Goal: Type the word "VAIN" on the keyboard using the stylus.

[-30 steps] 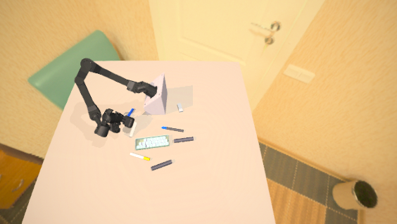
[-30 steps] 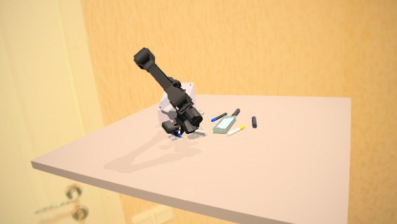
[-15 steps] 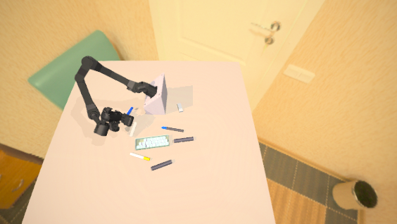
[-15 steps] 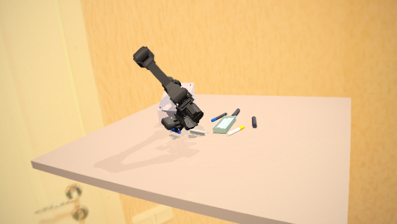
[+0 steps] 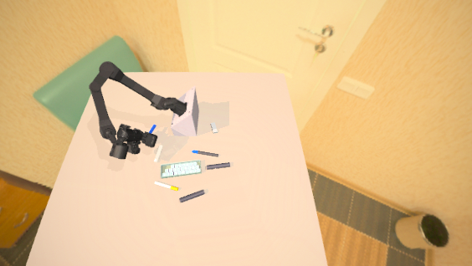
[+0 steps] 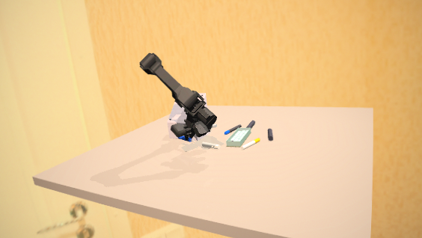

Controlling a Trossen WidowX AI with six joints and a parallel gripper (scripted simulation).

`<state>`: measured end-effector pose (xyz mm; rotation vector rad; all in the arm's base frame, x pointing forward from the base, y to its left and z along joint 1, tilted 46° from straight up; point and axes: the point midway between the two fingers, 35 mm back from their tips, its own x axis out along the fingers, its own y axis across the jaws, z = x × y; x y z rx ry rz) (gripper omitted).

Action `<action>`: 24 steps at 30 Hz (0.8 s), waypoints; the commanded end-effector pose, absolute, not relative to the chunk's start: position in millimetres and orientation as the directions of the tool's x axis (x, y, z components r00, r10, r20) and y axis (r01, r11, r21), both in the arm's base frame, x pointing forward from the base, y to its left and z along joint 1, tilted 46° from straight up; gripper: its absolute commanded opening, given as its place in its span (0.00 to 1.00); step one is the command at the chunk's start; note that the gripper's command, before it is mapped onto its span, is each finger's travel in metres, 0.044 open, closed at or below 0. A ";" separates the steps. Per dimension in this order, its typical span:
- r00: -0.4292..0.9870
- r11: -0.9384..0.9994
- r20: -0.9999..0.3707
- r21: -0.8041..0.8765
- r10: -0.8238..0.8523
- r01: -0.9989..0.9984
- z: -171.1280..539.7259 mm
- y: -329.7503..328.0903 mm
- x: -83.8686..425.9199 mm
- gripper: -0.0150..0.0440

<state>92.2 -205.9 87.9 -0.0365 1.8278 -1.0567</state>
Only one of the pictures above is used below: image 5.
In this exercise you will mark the blue stylus with white tip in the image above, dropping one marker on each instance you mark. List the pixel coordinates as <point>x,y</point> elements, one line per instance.
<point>152,129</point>

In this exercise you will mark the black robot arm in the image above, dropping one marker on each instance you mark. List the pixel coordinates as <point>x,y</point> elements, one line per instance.
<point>119,149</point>

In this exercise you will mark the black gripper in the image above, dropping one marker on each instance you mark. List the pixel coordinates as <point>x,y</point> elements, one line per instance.
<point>145,138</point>

